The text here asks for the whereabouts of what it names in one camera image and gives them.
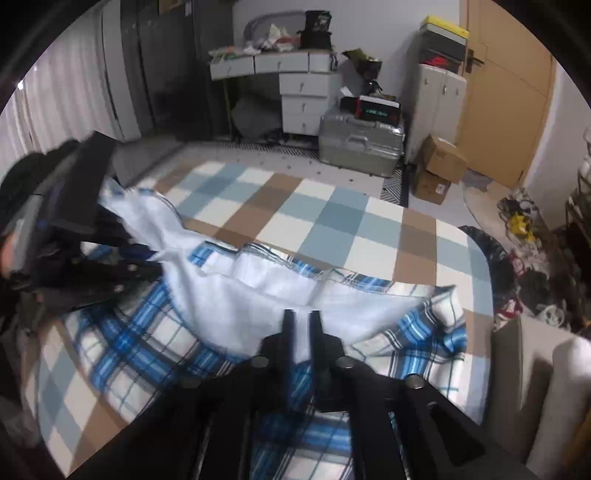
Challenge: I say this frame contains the white narrow cabinet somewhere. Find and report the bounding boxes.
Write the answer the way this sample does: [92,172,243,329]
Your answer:
[405,64,468,164]

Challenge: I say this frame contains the white curtain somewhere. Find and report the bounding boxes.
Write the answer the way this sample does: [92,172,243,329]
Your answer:
[1,3,123,175]

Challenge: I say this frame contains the silver aluminium suitcase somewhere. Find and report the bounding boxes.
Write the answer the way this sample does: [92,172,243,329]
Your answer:
[318,110,406,177]

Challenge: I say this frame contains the wooden door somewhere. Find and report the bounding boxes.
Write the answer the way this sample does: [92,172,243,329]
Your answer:
[458,1,555,188]

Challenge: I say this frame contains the white desk with drawers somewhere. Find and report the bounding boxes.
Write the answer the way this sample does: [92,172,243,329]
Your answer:
[209,50,342,136]

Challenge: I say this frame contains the checked bed blanket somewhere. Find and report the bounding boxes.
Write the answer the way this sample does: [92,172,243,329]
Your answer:
[24,161,493,476]

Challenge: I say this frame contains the cardboard box on floor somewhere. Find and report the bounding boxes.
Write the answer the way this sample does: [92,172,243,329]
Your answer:
[413,135,468,205]

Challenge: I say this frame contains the stacked shoe boxes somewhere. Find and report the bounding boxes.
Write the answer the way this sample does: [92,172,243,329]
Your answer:
[419,15,470,74]

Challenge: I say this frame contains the blue plaid flannel shirt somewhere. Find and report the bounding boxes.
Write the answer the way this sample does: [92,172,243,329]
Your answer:
[65,181,471,479]

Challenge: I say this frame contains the black red shoe box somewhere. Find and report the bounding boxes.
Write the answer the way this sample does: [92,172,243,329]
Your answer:
[339,95,402,126]

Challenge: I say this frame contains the grey padded bench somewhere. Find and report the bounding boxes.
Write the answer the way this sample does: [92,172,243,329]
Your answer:
[484,316,590,479]

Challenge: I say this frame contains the black refrigerator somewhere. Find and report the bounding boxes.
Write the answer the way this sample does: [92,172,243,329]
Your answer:
[119,0,233,141]

